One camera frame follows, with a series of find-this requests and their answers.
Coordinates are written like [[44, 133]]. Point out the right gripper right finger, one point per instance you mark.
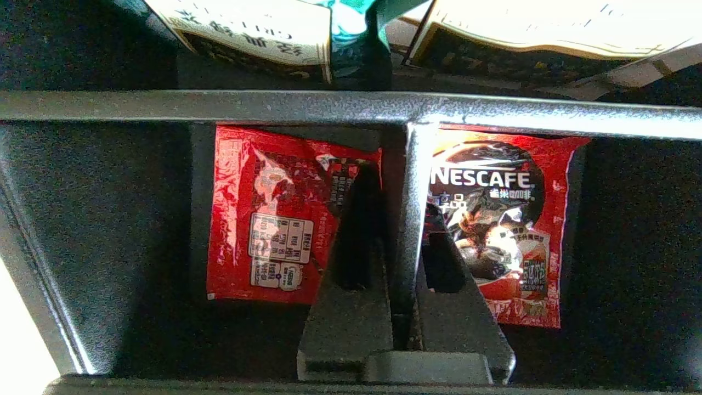
[[455, 323]]

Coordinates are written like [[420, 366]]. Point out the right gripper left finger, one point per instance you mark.
[[345, 318]]

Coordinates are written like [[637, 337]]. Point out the black compartment organizer box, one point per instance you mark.
[[351, 107]]

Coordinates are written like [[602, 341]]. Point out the red Nescafe coffee sachet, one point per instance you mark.
[[493, 181]]

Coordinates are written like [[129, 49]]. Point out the red sachet white nutrition label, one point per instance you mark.
[[247, 192]]

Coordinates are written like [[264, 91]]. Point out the teal tea packet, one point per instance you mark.
[[247, 27]]

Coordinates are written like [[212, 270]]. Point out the white cream packet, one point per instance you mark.
[[548, 27]]

